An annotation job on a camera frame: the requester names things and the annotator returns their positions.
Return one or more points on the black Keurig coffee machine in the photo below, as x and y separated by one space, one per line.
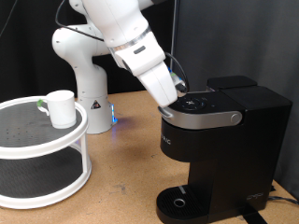
233 171

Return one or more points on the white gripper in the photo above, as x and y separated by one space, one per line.
159 87

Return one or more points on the black tape strip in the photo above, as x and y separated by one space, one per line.
252 217

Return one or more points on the white two-tier turntable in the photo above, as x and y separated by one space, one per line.
46 149

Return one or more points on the black drip tray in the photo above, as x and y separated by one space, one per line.
193 205

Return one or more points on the grey backdrop panel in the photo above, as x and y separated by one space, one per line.
233 37

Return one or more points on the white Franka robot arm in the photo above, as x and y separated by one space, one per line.
90 87

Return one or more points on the black backdrop curtain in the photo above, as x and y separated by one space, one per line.
31 62

